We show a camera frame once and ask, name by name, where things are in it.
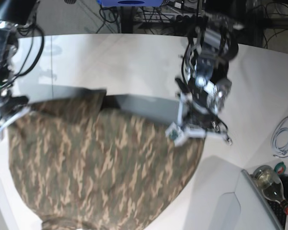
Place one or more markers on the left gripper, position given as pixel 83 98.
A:
pixel 201 106

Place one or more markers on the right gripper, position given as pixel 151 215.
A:
pixel 10 105

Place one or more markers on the camouflage t-shirt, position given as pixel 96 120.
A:
pixel 78 165

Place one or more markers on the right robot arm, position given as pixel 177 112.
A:
pixel 17 17

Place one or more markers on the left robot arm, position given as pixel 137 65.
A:
pixel 204 84

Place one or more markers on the black power strip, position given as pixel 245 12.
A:
pixel 186 19

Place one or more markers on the clear glass bottle red cap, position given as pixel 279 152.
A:
pixel 271 186

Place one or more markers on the green tape roll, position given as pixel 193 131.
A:
pixel 280 168

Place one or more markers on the blue box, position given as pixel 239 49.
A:
pixel 129 3

